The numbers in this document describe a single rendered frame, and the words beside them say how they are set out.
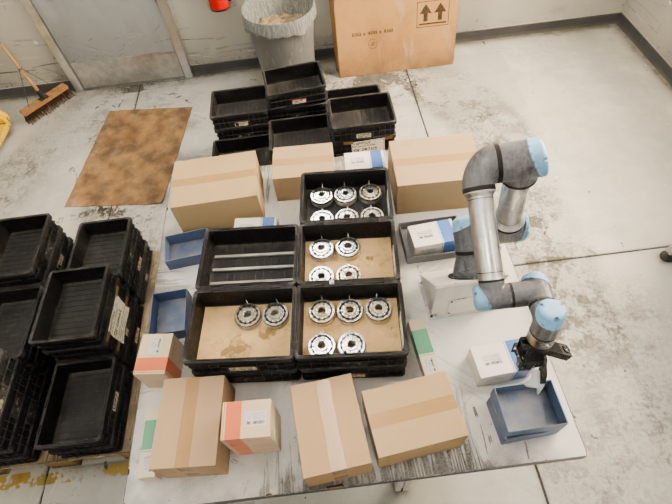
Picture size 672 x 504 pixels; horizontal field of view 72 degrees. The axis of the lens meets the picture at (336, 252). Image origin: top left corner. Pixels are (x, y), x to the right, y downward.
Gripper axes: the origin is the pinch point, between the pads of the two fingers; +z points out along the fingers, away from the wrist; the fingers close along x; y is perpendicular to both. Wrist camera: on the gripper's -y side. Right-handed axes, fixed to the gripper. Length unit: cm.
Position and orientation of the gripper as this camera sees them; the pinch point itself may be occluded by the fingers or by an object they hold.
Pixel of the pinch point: (531, 372)
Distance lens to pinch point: 166.6
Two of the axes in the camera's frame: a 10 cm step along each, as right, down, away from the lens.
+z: 0.8, 6.8, 7.3
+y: -9.9, 1.0, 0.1
